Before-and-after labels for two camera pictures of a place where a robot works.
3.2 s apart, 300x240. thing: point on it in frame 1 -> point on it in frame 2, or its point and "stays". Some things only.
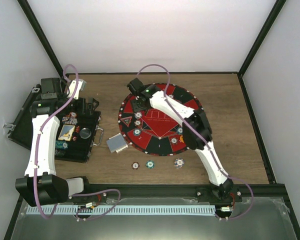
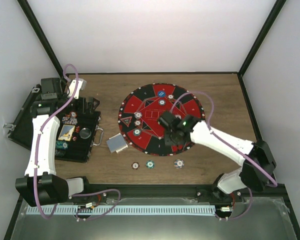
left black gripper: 81,110 stays
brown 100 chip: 137,123 stays
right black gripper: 135,106 -> 169,142
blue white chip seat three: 138,115 stays
